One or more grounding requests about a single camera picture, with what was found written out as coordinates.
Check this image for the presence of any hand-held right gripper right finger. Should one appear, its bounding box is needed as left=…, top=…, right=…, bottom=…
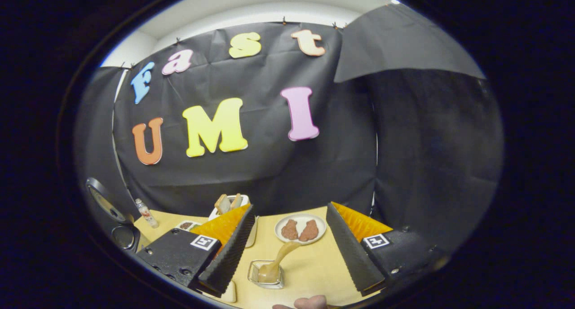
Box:
left=326, top=202, right=452, bottom=297

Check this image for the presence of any white rice cooker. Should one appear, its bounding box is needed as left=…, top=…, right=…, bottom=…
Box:
left=85, top=178, right=142, bottom=253

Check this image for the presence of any small clear bottle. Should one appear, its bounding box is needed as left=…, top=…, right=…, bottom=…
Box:
left=136, top=199, right=159, bottom=229

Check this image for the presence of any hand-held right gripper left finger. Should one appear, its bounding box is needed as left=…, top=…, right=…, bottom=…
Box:
left=135, top=204, right=256, bottom=297

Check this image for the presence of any white round plate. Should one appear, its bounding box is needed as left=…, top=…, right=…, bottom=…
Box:
left=275, top=213, right=327, bottom=245

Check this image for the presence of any brown meat piece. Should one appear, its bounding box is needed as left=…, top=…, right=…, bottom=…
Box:
left=299, top=220, right=319, bottom=242
left=281, top=219, right=299, bottom=241

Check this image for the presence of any white toaster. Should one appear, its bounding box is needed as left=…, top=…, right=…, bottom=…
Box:
left=208, top=194, right=252, bottom=222

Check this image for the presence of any black backdrop cloth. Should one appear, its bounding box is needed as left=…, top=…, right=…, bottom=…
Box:
left=74, top=4, right=504, bottom=256

